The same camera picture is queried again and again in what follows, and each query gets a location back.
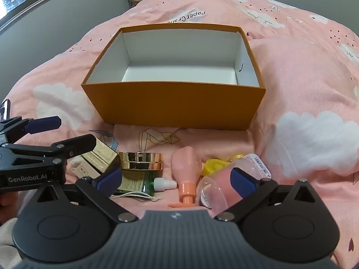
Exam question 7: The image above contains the clear container with pink sponge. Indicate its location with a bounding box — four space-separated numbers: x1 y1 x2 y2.
199 154 272 218

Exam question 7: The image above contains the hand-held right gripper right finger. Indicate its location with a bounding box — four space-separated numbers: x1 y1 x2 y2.
214 167 319 222

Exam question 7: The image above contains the white calligraphy box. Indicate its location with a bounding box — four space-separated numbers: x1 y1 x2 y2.
70 157 99 179

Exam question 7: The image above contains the gold striped box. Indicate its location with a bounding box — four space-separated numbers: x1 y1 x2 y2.
81 137 120 176

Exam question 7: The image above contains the yellow plastic toy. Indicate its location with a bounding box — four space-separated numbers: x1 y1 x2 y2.
202 153 244 178

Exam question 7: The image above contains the pink pump bottle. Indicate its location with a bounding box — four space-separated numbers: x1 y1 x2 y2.
168 146 203 209

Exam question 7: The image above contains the gold lid jar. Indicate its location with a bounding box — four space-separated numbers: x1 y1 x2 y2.
119 152 164 171

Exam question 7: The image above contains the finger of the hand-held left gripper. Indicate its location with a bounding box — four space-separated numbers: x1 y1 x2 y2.
0 115 62 144
0 134 97 172

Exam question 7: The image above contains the green spray bottle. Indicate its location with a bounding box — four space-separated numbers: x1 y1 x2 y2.
114 169 178 196

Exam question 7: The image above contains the white cardboard box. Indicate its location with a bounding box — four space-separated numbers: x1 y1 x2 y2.
81 24 266 131

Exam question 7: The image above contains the person's left hand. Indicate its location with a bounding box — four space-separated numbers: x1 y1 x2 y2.
0 192 20 226

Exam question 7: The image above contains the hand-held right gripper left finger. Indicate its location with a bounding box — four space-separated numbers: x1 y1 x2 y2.
28 166 138 224

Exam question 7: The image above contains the pink printed blanket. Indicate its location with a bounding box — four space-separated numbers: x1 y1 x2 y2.
0 0 359 269

